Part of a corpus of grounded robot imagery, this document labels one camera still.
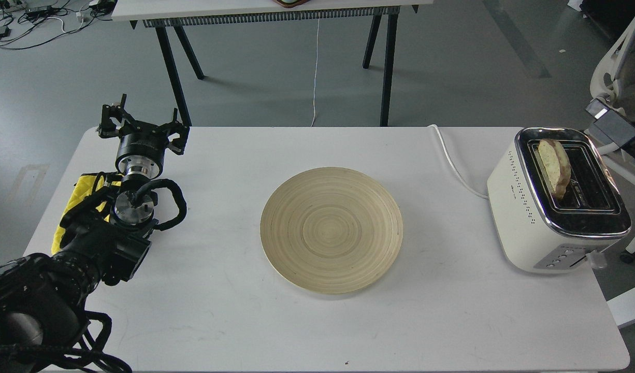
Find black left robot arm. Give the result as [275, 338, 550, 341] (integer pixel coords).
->
[0, 95, 191, 372]

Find slice of bread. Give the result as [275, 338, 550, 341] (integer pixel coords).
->
[538, 139, 572, 201]

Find white chrome-top toaster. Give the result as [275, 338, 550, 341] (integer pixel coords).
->
[486, 127, 631, 275]

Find white background table black legs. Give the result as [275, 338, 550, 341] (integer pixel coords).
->
[111, 1, 426, 127]

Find yellow cloth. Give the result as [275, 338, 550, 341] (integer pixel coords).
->
[51, 173, 124, 255]

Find white toaster power cord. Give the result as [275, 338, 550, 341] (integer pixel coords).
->
[428, 124, 490, 200]

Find floor cables and power strip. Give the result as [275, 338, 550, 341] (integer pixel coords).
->
[0, 0, 116, 50]

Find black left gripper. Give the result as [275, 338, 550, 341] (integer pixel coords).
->
[97, 94, 190, 176]

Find white office chair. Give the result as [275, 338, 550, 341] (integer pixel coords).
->
[584, 0, 635, 264]

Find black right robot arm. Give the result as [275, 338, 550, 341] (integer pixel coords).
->
[586, 97, 635, 180]

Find thin white hanging cable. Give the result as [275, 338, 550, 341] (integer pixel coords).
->
[311, 19, 321, 127]

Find round wooden plate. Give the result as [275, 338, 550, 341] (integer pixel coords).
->
[260, 167, 403, 295]

